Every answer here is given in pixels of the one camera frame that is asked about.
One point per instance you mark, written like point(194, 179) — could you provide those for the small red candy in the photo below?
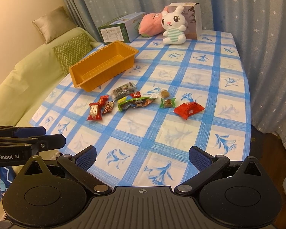
point(102, 100)

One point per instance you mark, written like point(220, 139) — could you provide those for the brown cube candy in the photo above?
point(164, 94)

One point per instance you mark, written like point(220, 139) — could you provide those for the green candy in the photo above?
point(167, 103)

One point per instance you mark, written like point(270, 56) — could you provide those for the green zigzag pillow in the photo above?
point(72, 51)

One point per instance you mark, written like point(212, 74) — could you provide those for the white brown paper box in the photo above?
point(192, 14)

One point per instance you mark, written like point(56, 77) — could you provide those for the pink peach plush toy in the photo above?
point(151, 25)

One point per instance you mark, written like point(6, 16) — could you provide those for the brown red candy wrapper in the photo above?
point(108, 108)

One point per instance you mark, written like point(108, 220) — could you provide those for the small red candy wrapper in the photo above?
point(135, 94)

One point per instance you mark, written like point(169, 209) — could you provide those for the white bunny plush toy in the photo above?
point(174, 25)

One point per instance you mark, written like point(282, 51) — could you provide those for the clear silver snack packet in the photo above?
point(123, 90)

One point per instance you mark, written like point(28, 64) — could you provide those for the beige satin pillow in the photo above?
point(54, 24)

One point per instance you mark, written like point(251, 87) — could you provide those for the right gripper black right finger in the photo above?
point(209, 166)

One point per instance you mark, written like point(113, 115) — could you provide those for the large red snack packet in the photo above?
point(188, 109)

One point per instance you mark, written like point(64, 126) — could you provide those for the orange plastic tray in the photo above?
point(102, 65)

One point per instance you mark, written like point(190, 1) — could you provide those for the blue checkered tablecloth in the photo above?
point(150, 145)

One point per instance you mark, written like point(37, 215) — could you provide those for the red white candy packet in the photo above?
point(94, 112)

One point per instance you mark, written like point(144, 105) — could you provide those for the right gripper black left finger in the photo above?
point(76, 167)

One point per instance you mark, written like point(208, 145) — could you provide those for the green white cardboard box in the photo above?
point(123, 28)

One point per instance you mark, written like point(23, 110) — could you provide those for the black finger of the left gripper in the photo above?
point(21, 132)
point(44, 142)

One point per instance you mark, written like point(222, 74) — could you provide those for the green long snack packet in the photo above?
point(138, 102)

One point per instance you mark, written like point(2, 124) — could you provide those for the green sofa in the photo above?
point(31, 81)

